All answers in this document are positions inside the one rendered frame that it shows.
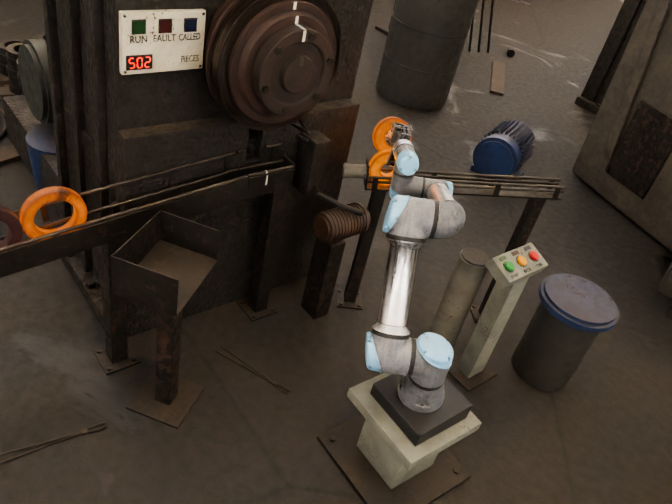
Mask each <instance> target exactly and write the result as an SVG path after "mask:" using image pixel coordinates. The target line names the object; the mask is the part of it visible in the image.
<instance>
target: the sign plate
mask: <svg viewBox="0 0 672 504"><path fill-rule="evenodd" d="M205 18H206V11H205V10H204V9H168V10H126V11H119V65H120V73H121V74H122V75H129V74H141V73H152V72H164V71H176V70H187V69H199V68H202V64H203V49H204V33H205ZM185 19H197V24H196V31H185ZM160 20H172V28H171V32H164V33H160ZM133 21H145V33H142V34H133ZM138 57H142V58H143V62H142V58H138ZM146 57H150V58H151V61H150V58H146ZM130 58H134V59H130ZM129 59H130V63H134V64H135V68H134V64H130V63H129ZM137 59H138V62H137ZM148 61H150V63H146V62H148ZM137 63H138V67H142V63H143V67H142V68H138V67H137ZM145 63H146V67H147V66H149V68H146V67H145ZM130 68H134V69H130Z"/></svg>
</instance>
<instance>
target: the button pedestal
mask: <svg viewBox="0 0 672 504"><path fill-rule="evenodd" d="M528 245H529V246H530V247H531V248H532V249H530V250H527V251H525V249H524V248H523V247H526V246H528ZM516 250H517V251H518V252H519V253H520V254H517V255H515V256H513V255H512V253H511V252H514V251H516ZM531 251H535V252H537V253H538V255H539V259H538V260H537V261H535V260H533V259H531V257H530V256H529V253H530V252H531ZM504 255H505V256H506V258H507V259H505V260H503V261H500V260H499V257H501V256H504ZM519 256H523V257H525V258H526V260H527V264H526V265H525V266H522V265H520V264H519V263H518V261H517V258H518V257H519ZM506 261H510V262H512V263H513V264H514V266H515V269H514V270H513V271H508V270H507V269H506V268H505V266H504V264H505V262H506ZM485 266H486V267H487V269H488V270H489V272H490V273H491V275H492V276H493V277H494V279H495V280H496V283H495V285H494V287H493V289H492V292H491V294H490V296H489V298H488V300H487V303H486V305H485V307H484V309H483V311H482V313H481V316H480V318H479V320H478V322H477V324H476V327H475V329H474V331H473V333H472V335H471V337H470V340H469V342H468V344H467V346H466V348H465V351H464V353H463V354H461V355H459V356H457V357H455V358H453V359H452V365H451V366H450V368H449V371H448V373H449V374H450V375H451V376H452V377H453V378H454V379H455V380H456V381H457V382H458V383H459V384H460V385H461V386H463V387H464V388H465V389H466V390H467V391H468V392H469V391H471V390H472V389H474V388H476V387H478V386H479V385H481V384H483V383H484V382H486V381H488V380H490V379H491V378H493V377H495V376H496V375H497V373H496V372H495V371H494V370H493V369H492V368H491V367H490V366H488V365H487V364H486V363H487V361H488V359H489V357H490V355H491V353H492V351H493V349H494V347H495V345H496V343H497V341H498V339H499V337H500V335H501V333H502V331H503V329H504V327H505V325H506V323H507V321H508V319H509V317H510V315H511V313H512V311H513V309H514V307H515V305H516V303H517V301H518V299H519V297H520V295H521V293H522V291H523V289H524V287H525V285H526V283H527V281H528V279H529V277H530V276H533V275H535V274H537V273H539V272H541V271H542V270H544V269H545V268H546V267H547V266H548V264H547V262H546V261H545V260H544V258H543V257H542V256H541V254H540V253H539V252H538V250H537V249H536V248H535V246H534V245H533V244H532V243H528V244H526V245H523V246H521V247H518V248H516V249H513V250H511V251H508V252H506V253H503V254H501V255H499V256H496V257H494V258H492V259H491V260H490V261H488V262H487V263H486V264H485Z"/></svg>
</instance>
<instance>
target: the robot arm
mask: <svg viewBox="0 0 672 504"><path fill-rule="evenodd" d="M410 129H411V130H410ZM410 131H411V133H410ZM412 132H413V129H412V127H411V125H410V127H409V126H408V125H404V124H402V123H395V122H393V124H392V127H391V130H389V132H388V134H387V135H386V136H385V141H386V142H387V143H388V145H389V146H391V147H392V149H391V151H390V153H389V155H388V158H387V160H386V165H387V166H392V167H394V169H393V175H392V180H391V184H390V190H389V196H390V198H391V201H390V203H389V206H388V209H387V212H386V215H385V219H384V224H383V232H385V233H387V235H386V239H387V240H388V242H389V243H390V249H389V256H388V262H387V268H386V275H385V281H384V287H383V294H382V300H381V307H380V313H379V319H378V322H377V323H376V324H374V325H373V326H372V332H371V331H369V332H367V333H366V343H365V357H366V366H367V368H368V369H369V370H372V371H377V372H380V373H382V372H383V373H390V374H397V375H403V376H402V378H401V379H400V381H399V384H398V388H397V392H398V396H399V398H400V400H401V401H402V403H403V404H404V405H405V406H407V407H408V408H410V409H411V410H414V411H416V412H421V413H430V412H433V411H436V410H437V409H439V408H440V407H441V405H442V403H443V401H444V398H445V390H444V381H445V379H446V376H447V373H448V371H449V368H450V366H451V365H452V359H453V348H452V346H451V344H450V343H449V342H448V341H447V340H446V339H445V338H444V337H442V336H441V335H438V334H436V333H431V332H427V333H424V334H421V335H420V336H419V337H418V339H417V338H410V337H409V336H410V331H409V330H408V329H407V327H406V323H407V317H408V311H409V305H410V298H411V292H412V286H413V280H414V273H415V267H416V261H417V255H418V250H419V248H420V247H421V246H423V245H424V244H425V238H430V239H445V238H448V237H451V236H453V235H455V234H456V233H458V232H459V231H460V230H461V228H462V227H463V225H464V223H465V218H466V215H465V211H464V209H463V207H462V206H461V205H460V204H459V203H458V202H457V201H455V200H454V199H453V197H452V194H453V183H452V182H449V181H445V180H437V179H431V178H424V177H417V176H414V173H415V172H416V171H417V170H418V167H419V160H418V156H417V155H416V153H415V150H414V147H413V144H412V143H411V142H410V139H411V136H412Z"/></svg>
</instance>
